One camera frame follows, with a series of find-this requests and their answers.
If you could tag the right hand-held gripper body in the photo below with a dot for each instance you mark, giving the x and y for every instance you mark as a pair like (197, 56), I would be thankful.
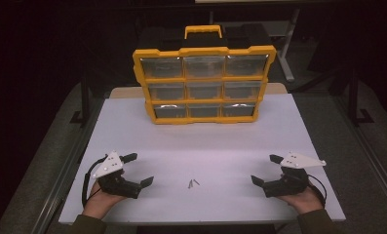
(291, 182)

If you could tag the metal frame rail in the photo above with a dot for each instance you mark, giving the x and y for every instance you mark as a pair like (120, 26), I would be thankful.
(62, 182)
(376, 169)

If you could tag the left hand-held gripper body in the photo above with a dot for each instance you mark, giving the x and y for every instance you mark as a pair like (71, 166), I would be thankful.
(108, 165)

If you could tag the white metal table frame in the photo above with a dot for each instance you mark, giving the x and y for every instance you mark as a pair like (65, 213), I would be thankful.
(287, 55)

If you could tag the person's right hand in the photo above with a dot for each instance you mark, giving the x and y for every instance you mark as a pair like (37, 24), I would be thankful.
(306, 201)

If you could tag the yellow drawer organizer cabinet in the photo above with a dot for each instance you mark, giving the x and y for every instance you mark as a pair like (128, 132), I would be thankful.
(155, 52)

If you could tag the black metal stand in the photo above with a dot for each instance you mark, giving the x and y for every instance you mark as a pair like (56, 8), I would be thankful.
(353, 97)
(85, 97)

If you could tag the set of clear cabinet drawers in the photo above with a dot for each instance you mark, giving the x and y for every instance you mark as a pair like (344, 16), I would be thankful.
(162, 67)

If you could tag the clear plastic pulled drawer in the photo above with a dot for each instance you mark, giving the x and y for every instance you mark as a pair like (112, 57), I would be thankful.
(204, 66)

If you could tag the person's left hand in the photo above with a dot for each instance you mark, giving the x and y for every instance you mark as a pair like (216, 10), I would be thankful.
(98, 203)

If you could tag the small metal screw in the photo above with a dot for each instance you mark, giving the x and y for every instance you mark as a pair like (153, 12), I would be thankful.
(196, 182)
(192, 182)
(189, 184)

